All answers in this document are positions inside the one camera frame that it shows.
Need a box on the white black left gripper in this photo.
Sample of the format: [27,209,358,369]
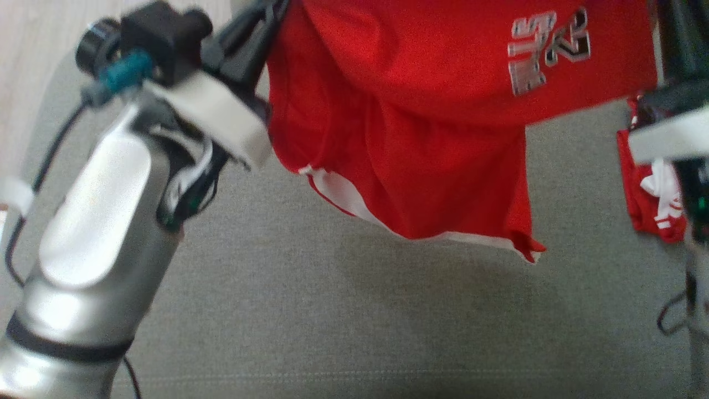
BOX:
[76,0,289,171]

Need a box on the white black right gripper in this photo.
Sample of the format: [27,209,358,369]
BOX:
[628,0,709,164]

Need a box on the red Bulls basketball jersey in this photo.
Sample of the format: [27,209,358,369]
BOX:
[616,95,687,244]

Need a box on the red basketball shorts white trim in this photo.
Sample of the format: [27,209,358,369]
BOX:
[266,0,660,264]

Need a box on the grey sofa seat cushion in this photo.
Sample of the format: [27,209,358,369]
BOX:
[0,50,696,399]

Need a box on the black cable with teal plug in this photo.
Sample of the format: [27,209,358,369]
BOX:
[3,50,157,399]

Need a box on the white cable label tape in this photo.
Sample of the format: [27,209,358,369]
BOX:
[0,177,35,218]

